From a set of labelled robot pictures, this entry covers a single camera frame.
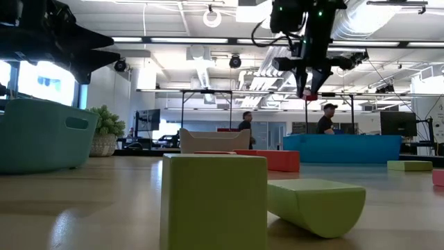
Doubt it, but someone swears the black computer monitor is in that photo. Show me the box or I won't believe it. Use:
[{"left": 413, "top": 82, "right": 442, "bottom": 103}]
[
  {"left": 134, "top": 108, "right": 162, "bottom": 138},
  {"left": 379, "top": 110, "right": 418, "bottom": 138}
]

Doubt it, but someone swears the orange rectangular block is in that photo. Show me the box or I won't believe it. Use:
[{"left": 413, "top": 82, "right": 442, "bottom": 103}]
[{"left": 432, "top": 169, "right": 444, "bottom": 188}]

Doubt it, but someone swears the white ventilation duct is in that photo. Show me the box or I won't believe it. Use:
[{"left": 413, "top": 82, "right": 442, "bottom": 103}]
[{"left": 331, "top": 0, "right": 400, "bottom": 40}]

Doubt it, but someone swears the beige arch block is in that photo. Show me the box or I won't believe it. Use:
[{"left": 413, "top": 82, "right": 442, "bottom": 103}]
[{"left": 178, "top": 127, "right": 251, "bottom": 155}]

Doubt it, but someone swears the green flat block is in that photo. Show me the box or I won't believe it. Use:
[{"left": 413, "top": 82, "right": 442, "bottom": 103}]
[{"left": 386, "top": 160, "right": 434, "bottom": 172}]

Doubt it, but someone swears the red long block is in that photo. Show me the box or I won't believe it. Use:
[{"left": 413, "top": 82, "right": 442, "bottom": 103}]
[{"left": 232, "top": 149, "right": 301, "bottom": 174}]

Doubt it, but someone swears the long linear ceiling light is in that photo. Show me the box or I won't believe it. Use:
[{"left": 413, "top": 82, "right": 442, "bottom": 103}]
[{"left": 110, "top": 35, "right": 444, "bottom": 49}]

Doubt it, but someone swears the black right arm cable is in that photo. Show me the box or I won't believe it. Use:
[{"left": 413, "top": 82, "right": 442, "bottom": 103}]
[{"left": 250, "top": 19, "right": 306, "bottom": 48}]

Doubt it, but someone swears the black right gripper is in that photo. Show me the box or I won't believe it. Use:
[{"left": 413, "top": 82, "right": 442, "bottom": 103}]
[{"left": 271, "top": 33, "right": 369, "bottom": 99}]

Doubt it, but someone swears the green half-cylinder block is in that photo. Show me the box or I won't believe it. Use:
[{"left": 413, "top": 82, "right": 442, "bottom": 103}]
[{"left": 266, "top": 178, "right": 367, "bottom": 240}]

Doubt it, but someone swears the green cube block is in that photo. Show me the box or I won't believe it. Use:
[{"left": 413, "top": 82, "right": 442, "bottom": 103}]
[{"left": 160, "top": 153, "right": 268, "bottom": 250}]

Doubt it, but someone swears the blue plastic bin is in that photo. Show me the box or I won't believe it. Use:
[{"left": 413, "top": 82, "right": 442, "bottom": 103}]
[{"left": 282, "top": 133, "right": 403, "bottom": 165}]

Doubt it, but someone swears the dark red cube block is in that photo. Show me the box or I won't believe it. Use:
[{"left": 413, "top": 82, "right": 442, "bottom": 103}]
[{"left": 302, "top": 88, "right": 318, "bottom": 102}]

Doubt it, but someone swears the bright window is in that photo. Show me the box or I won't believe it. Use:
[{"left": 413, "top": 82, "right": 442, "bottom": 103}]
[{"left": 0, "top": 60, "right": 78, "bottom": 107}]

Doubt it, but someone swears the white ring lamp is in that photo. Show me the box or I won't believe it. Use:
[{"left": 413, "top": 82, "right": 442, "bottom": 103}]
[{"left": 203, "top": 8, "right": 223, "bottom": 28}]

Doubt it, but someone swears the person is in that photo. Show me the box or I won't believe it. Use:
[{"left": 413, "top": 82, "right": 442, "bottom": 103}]
[
  {"left": 237, "top": 110, "right": 257, "bottom": 150},
  {"left": 316, "top": 103, "right": 339, "bottom": 135}
]

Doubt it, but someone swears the teal plastic bin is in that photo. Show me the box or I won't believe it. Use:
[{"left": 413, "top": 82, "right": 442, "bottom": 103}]
[{"left": 0, "top": 98, "right": 101, "bottom": 175}]

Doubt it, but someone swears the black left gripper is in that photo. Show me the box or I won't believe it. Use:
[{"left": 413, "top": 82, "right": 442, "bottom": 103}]
[{"left": 0, "top": 0, "right": 121, "bottom": 85}]

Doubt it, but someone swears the potted green plant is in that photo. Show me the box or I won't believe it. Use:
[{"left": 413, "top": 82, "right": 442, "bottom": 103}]
[{"left": 85, "top": 104, "right": 126, "bottom": 158}]

